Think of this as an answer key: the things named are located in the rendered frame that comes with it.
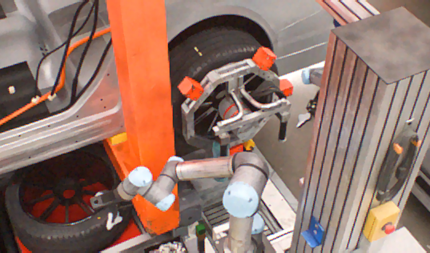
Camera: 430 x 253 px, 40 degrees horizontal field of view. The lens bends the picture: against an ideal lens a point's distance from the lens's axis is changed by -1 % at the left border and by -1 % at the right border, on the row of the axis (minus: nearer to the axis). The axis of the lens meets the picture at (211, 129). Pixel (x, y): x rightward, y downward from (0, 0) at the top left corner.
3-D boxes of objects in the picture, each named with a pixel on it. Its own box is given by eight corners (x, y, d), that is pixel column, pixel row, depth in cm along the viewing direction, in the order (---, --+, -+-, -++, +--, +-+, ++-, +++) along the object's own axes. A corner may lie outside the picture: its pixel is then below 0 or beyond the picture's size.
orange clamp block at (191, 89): (198, 82, 287) (186, 75, 281) (205, 91, 283) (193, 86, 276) (189, 92, 289) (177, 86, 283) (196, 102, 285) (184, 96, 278)
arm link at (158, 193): (182, 186, 224) (159, 170, 222) (170, 209, 217) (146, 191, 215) (173, 194, 230) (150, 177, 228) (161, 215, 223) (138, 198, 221)
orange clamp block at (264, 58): (259, 62, 299) (269, 49, 296) (267, 72, 295) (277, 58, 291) (250, 60, 295) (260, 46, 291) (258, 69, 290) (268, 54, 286)
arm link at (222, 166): (269, 138, 204) (162, 152, 233) (259, 161, 197) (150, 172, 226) (283, 162, 210) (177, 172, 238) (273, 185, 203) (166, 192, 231)
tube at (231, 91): (232, 94, 294) (233, 78, 287) (251, 118, 282) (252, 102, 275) (201, 105, 289) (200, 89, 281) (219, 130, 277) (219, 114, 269)
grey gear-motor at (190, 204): (174, 185, 368) (172, 148, 342) (205, 235, 342) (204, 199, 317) (148, 195, 362) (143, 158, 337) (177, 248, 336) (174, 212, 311)
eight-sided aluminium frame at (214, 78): (269, 123, 336) (276, 48, 296) (275, 130, 332) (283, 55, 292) (182, 156, 319) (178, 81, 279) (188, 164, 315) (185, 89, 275)
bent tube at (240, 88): (267, 82, 301) (267, 66, 293) (287, 105, 289) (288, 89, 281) (236, 92, 295) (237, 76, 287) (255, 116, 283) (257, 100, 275)
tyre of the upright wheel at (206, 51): (267, 15, 314) (154, 35, 287) (291, 39, 300) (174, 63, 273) (248, 107, 359) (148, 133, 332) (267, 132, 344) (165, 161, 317)
